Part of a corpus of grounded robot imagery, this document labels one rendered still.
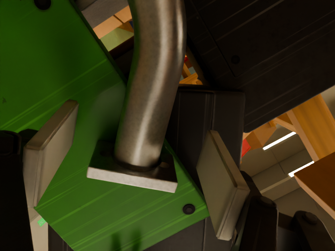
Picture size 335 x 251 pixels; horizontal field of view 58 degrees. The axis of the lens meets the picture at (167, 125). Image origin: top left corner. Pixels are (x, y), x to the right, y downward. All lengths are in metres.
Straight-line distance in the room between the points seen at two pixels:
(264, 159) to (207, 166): 9.54
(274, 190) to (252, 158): 2.10
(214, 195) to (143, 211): 0.10
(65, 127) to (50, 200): 0.10
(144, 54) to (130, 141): 0.05
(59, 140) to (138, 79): 0.05
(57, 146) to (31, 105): 0.07
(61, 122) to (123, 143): 0.04
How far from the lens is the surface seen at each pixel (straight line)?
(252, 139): 4.23
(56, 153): 0.16
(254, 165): 9.71
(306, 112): 1.04
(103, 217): 0.25
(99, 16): 0.87
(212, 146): 0.18
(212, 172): 0.17
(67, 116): 0.17
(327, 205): 0.66
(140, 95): 0.17
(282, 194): 7.87
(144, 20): 0.17
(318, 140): 1.07
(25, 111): 0.23
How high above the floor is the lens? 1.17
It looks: 5 degrees up
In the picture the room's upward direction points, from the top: 149 degrees clockwise
